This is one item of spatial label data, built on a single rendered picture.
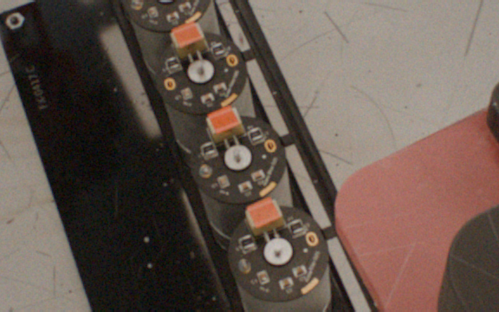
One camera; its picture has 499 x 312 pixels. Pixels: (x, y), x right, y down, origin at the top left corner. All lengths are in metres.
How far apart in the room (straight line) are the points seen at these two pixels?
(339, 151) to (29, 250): 0.10
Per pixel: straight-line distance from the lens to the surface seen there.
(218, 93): 0.29
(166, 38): 0.31
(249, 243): 0.27
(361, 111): 0.36
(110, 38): 0.37
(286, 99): 0.29
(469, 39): 0.37
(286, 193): 0.29
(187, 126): 0.30
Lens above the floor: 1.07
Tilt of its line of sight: 64 degrees down
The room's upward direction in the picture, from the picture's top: 12 degrees counter-clockwise
